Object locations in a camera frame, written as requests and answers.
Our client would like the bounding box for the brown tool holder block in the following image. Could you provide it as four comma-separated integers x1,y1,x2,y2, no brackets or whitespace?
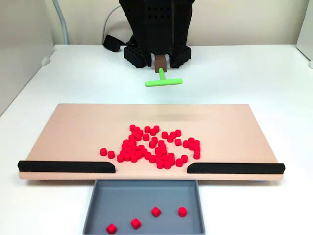
154,54,169,74

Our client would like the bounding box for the green T-shaped pusher tool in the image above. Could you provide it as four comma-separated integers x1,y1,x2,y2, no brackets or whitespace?
144,67,183,88

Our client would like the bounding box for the pale grey tube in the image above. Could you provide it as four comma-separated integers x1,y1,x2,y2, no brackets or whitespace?
52,0,70,45

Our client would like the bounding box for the beige flat board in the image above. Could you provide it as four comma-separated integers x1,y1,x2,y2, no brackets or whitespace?
18,103,286,183

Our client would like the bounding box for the grey plastic tray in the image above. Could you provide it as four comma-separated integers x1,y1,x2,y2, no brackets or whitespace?
82,179,206,235

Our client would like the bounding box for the thin white cable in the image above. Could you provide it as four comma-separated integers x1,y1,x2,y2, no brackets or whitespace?
101,4,122,46

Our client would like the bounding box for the black board edge rail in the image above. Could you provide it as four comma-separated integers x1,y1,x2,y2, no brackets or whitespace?
17,160,116,174
187,162,286,175

